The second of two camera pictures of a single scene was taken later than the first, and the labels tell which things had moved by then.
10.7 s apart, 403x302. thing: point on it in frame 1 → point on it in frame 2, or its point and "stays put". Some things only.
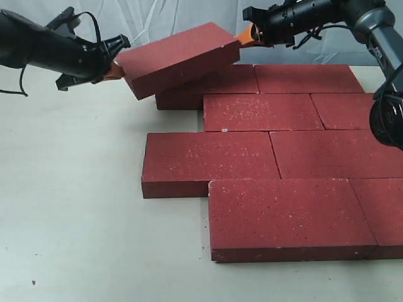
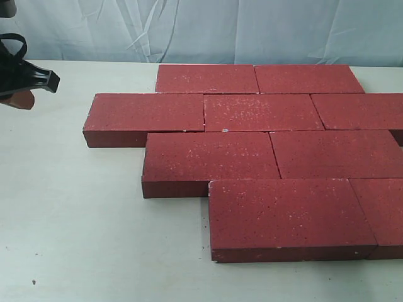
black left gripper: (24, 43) → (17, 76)
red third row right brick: (344, 111) stays put
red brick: (177, 59) → (123, 120)
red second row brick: (334, 154) stays put
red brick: (179, 165) stays put
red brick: (231, 112) stays put
